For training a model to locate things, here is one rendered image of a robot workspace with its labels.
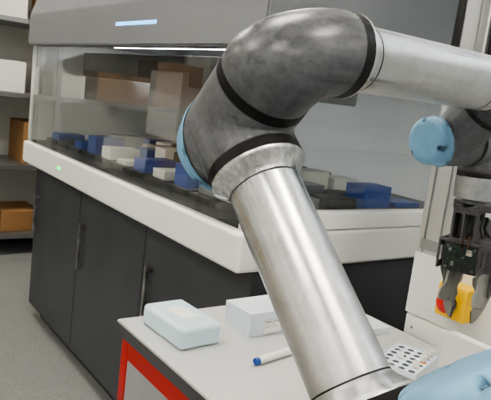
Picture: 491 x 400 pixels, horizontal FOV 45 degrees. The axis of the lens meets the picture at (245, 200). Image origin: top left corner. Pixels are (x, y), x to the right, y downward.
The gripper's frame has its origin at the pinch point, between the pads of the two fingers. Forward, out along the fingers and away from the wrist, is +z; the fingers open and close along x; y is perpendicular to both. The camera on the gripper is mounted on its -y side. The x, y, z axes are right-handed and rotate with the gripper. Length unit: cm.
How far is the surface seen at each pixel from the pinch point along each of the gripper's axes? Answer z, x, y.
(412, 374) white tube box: 11.2, -4.6, 7.5
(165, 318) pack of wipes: 9, -47, 27
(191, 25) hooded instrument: -53, -89, -17
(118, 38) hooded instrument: -51, -136, -29
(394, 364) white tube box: 11.4, -8.8, 5.8
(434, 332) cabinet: 13.0, -11.9, -21.2
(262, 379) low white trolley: 14.1, -24.2, 25.0
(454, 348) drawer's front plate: 0.2, 5.0, 17.9
